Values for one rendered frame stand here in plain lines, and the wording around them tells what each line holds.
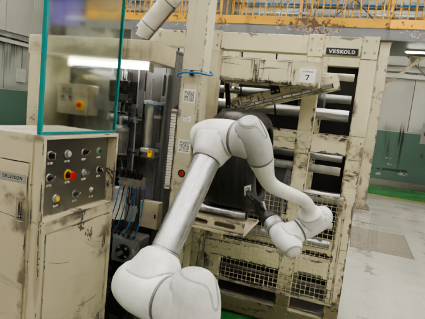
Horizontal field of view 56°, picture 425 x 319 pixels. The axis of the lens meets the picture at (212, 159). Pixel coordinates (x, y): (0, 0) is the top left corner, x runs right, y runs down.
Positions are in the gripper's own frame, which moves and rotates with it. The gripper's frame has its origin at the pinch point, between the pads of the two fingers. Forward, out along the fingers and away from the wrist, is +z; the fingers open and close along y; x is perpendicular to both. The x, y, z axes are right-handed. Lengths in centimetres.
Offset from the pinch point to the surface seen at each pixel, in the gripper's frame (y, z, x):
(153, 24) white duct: -57, 125, -8
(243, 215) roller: 15.7, 4.3, -2.7
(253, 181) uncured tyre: -4.4, 5.1, 3.8
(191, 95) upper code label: -33, 59, -8
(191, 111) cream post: -26, 55, -9
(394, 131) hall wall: 425, 502, 655
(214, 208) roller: 15.2, 16.1, -14.7
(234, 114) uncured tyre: -29.0, 33.9, 7.9
